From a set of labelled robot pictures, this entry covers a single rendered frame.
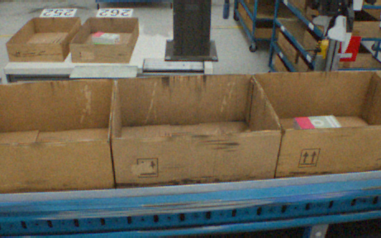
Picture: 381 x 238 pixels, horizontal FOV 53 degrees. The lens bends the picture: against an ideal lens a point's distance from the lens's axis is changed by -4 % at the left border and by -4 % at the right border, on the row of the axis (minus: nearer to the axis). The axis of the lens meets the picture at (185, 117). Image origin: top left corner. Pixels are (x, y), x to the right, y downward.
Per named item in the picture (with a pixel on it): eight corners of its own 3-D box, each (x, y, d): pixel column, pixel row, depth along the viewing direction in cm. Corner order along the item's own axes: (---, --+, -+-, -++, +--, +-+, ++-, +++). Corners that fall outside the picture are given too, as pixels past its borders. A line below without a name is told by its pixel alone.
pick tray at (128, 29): (140, 34, 221) (139, 16, 215) (129, 64, 188) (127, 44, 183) (89, 34, 221) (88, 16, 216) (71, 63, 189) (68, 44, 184)
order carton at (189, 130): (247, 121, 125) (252, 73, 115) (273, 185, 100) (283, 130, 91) (120, 127, 121) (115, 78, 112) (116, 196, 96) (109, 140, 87)
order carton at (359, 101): (361, 116, 128) (374, 70, 119) (409, 173, 104) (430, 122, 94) (246, 121, 125) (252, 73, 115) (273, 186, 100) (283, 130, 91)
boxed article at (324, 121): (292, 127, 121) (293, 117, 119) (330, 124, 123) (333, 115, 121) (300, 140, 115) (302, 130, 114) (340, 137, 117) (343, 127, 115)
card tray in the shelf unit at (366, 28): (305, 15, 258) (307, 0, 253) (346, 15, 261) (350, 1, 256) (331, 38, 225) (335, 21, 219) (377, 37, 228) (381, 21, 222)
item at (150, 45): (206, 30, 236) (207, 25, 234) (212, 73, 187) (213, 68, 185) (40, 30, 234) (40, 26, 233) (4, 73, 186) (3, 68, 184)
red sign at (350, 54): (354, 60, 187) (360, 36, 180) (355, 61, 186) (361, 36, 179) (324, 61, 185) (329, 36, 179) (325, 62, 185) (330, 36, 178)
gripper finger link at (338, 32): (325, 53, 99) (324, 16, 98) (346, 52, 99) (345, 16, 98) (330, 53, 96) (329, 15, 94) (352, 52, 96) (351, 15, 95)
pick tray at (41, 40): (83, 33, 222) (81, 16, 216) (64, 62, 189) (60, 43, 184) (35, 33, 222) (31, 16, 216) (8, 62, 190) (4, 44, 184)
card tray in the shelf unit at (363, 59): (302, 42, 270) (304, 29, 264) (343, 43, 272) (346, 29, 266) (323, 68, 236) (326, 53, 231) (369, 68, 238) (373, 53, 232)
